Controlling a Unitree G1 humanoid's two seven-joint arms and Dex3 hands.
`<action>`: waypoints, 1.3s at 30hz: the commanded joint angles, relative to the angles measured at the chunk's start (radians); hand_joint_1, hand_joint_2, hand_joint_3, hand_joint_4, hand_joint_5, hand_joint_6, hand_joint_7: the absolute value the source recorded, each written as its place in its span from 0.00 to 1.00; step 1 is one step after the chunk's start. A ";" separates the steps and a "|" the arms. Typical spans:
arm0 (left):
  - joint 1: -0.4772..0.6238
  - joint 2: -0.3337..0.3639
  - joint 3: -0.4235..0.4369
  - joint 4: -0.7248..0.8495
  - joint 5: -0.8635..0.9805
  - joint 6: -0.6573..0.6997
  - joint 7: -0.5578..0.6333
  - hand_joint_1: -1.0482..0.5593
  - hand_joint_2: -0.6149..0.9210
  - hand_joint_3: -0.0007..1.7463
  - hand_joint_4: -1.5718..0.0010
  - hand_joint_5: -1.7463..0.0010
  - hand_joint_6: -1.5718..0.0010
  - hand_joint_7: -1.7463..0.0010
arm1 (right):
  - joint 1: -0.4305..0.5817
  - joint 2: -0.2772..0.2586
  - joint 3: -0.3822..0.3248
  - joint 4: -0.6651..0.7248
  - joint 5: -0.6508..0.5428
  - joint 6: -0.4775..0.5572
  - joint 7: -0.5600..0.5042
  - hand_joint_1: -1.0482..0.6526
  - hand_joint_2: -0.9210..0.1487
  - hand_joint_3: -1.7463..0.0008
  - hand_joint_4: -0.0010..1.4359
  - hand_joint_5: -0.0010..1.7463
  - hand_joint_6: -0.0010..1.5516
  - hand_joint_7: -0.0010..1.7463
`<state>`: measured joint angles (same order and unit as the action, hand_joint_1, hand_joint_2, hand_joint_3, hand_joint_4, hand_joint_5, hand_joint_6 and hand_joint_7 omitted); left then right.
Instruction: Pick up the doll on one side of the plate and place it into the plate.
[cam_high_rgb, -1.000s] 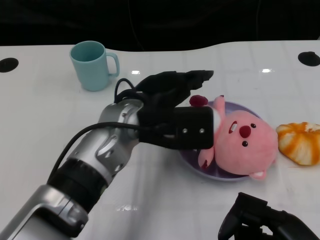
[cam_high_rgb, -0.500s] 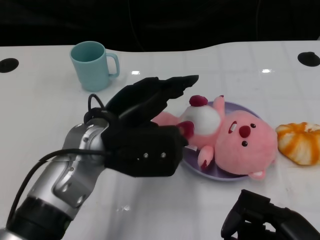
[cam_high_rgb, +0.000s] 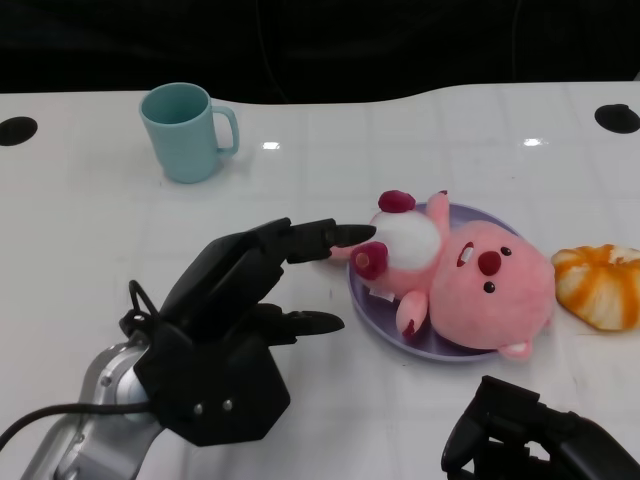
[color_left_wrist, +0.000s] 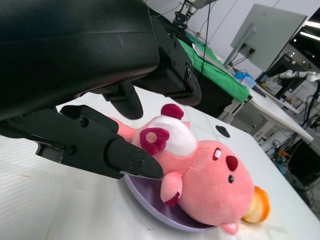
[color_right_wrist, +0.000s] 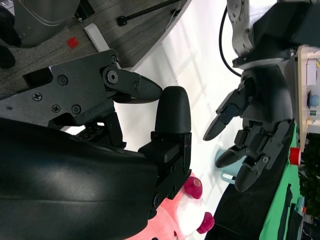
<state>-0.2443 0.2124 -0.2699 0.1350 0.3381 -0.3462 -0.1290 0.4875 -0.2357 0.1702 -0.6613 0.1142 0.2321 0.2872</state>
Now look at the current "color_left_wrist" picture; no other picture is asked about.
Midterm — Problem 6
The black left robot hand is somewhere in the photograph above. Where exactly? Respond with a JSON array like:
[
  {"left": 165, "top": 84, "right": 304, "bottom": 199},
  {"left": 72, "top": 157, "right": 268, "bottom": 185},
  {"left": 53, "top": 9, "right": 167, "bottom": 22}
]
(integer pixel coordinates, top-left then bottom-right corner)
[{"left": 0, "top": 0, "right": 202, "bottom": 180}]

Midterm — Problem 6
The pink plush beaver doll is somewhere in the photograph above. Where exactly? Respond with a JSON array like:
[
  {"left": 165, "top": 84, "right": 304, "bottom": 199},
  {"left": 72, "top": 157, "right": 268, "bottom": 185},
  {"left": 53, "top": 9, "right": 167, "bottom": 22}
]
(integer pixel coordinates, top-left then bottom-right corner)
[{"left": 108, "top": 103, "right": 256, "bottom": 236}]

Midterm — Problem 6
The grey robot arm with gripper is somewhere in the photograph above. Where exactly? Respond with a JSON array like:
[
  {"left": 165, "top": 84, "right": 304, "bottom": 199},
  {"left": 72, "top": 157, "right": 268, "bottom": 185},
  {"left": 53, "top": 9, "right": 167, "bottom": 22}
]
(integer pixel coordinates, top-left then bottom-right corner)
[{"left": 173, "top": 0, "right": 213, "bottom": 30}]

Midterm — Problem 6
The lavender plastic plate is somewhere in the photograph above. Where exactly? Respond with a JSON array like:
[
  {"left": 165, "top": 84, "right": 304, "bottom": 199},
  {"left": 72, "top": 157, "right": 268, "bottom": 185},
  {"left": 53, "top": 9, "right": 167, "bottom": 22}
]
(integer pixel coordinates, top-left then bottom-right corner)
[{"left": 124, "top": 174, "right": 216, "bottom": 232}]

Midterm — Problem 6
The green table cloth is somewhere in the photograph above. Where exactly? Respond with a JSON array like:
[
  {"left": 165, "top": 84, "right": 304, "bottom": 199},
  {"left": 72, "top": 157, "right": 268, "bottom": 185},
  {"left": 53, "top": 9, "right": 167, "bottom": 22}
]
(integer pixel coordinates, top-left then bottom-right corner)
[{"left": 174, "top": 37, "right": 251, "bottom": 103}]

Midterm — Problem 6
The small blue item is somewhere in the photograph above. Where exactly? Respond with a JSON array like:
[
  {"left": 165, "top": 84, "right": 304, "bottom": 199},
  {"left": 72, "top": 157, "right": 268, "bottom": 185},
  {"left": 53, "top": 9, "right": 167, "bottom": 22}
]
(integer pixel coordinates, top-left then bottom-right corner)
[{"left": 234, "top": 71, "right": 256, "bottom": 88}]

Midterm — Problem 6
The grey monitor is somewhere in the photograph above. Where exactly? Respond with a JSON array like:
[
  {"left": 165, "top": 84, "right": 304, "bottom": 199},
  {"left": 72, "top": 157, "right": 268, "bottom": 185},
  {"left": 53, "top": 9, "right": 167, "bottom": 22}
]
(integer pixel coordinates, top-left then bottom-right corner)
[{"left": 223, "top": 3, "right": 308, "bottom": 81}]

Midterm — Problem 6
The white side desk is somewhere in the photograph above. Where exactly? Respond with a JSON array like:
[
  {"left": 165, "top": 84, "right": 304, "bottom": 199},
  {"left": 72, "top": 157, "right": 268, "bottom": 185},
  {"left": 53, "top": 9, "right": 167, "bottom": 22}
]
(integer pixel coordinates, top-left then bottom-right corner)
[{"left": 217, "top": 84, "right": 315, "bottom": 148}]

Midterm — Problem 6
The orange and white bread toy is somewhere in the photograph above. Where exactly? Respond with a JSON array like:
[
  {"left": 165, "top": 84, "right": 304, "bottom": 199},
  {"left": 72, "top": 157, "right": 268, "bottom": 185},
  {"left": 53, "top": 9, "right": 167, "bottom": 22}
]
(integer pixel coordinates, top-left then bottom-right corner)
[{"left": 241, "top": 186, "right": 272, "bottom": 224}]

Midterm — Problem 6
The black table cable grommet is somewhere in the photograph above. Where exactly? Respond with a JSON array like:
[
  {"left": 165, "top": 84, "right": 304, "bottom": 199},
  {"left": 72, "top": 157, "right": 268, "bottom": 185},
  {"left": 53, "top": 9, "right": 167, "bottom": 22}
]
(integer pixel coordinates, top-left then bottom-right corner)
[{"left": 215, "top": 124, "right": 231, "bottom": 138}]

